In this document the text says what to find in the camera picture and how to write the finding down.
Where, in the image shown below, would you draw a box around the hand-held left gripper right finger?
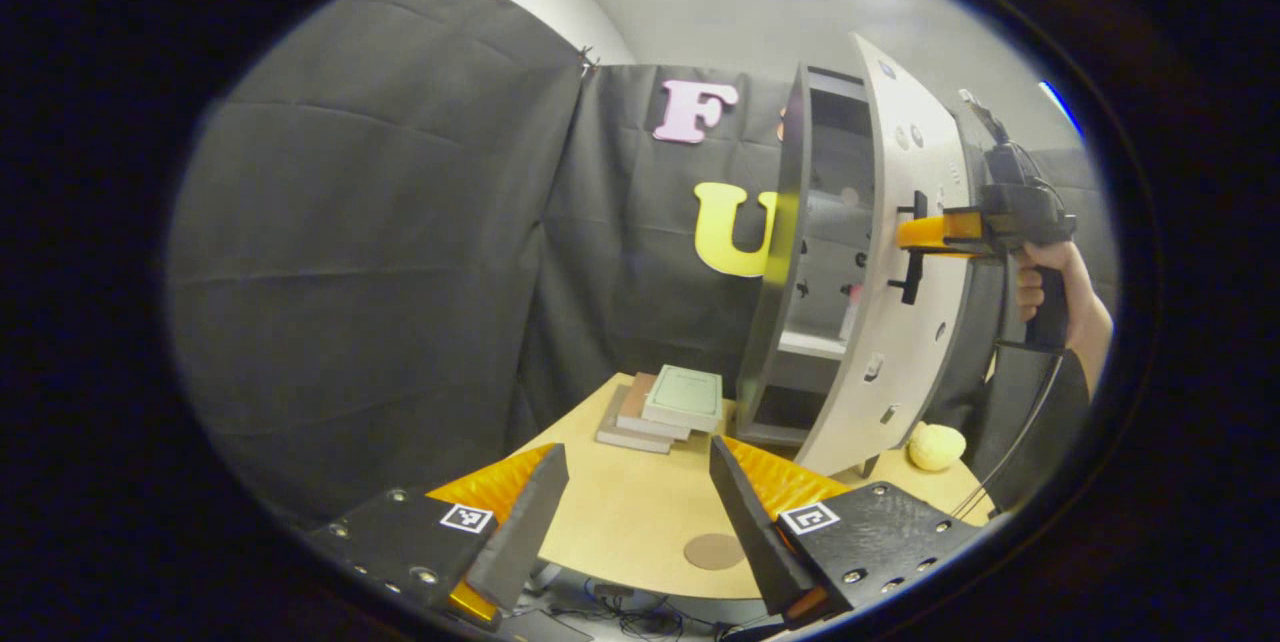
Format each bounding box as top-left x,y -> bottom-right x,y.
708,435 -> 986,623

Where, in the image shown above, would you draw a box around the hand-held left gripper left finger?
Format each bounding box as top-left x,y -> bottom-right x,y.
300,442 -> 571,628

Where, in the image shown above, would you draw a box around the round brown coaster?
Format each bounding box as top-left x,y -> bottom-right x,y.
684,533 -> 747,571

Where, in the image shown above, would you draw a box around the black cabinet door handle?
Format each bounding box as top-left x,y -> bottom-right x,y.
888,190 -> 929,306

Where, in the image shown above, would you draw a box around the light grey cabinet door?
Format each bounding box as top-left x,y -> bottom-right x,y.
795,32 -> 979,479

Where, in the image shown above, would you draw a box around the dark grey cabinet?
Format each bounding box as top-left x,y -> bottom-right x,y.
735,62 -> 886,479

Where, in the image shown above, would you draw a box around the white cabinet shelf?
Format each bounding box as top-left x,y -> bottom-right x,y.
778,330 -> 849,361

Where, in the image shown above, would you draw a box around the green book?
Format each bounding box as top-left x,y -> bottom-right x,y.
642,365 -> 724,434

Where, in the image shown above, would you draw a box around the brown book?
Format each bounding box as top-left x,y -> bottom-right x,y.
615,372 -> 691,441

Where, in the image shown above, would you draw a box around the yellow plush ball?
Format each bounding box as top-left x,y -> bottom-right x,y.
907,422 -> 968,473

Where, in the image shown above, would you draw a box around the black backdrop cloth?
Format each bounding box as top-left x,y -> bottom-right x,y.
165,0 -> 1116,528

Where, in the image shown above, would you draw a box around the tangled black cables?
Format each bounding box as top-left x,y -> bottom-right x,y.
540,572 -> 761,641

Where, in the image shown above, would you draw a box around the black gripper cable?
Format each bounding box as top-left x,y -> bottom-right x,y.
948,352 -> 1066,521

